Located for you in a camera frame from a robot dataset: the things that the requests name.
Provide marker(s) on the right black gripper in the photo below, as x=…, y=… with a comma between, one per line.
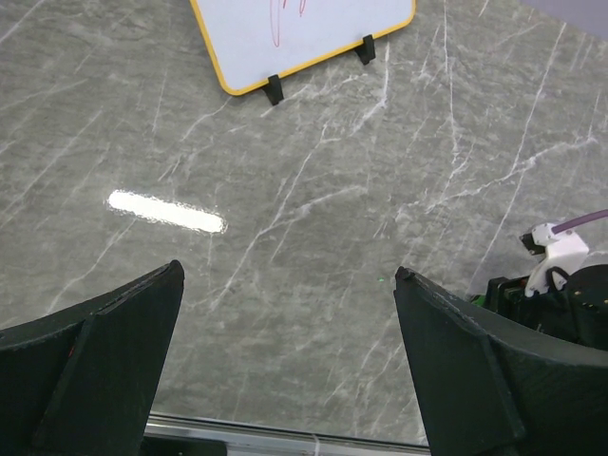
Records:
x=574, y=309

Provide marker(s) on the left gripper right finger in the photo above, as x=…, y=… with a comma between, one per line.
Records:
x=487, y=385

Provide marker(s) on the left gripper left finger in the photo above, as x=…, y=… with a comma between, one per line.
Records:
x=82, y=381

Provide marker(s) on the green whiteboard eraser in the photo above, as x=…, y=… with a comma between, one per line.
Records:
x=478, y=300

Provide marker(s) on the yellow framed whiteboard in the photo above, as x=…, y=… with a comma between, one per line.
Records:
x=252, y=42

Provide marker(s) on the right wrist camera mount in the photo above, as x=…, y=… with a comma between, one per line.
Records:
x=562, y=255

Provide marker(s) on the wire whiteboard stand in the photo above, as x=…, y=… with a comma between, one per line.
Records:
x=275, y=90

